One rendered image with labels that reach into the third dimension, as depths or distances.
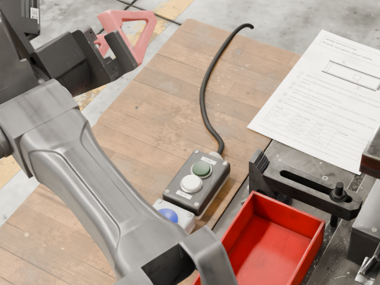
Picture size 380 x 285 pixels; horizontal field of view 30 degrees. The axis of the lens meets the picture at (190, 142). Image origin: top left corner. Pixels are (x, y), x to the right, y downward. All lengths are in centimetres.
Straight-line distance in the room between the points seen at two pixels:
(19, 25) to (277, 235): 54
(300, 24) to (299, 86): 155
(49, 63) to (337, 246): 55
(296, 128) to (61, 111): 66
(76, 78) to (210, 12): 217
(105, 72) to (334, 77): 66
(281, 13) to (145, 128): 172
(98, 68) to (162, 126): 50
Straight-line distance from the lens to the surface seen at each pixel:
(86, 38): 76
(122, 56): 76
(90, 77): 78
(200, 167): 114
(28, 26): 76
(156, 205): 111
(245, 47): 139
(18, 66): 71
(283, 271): 106
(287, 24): 286
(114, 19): 76
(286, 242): 109
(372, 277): 98
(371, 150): 90
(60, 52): 76
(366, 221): 103
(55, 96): 67
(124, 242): 55
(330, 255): 109
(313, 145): 122
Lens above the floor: 182
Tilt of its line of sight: 49 degrees down
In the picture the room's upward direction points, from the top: 5 degrees counter-clockwise
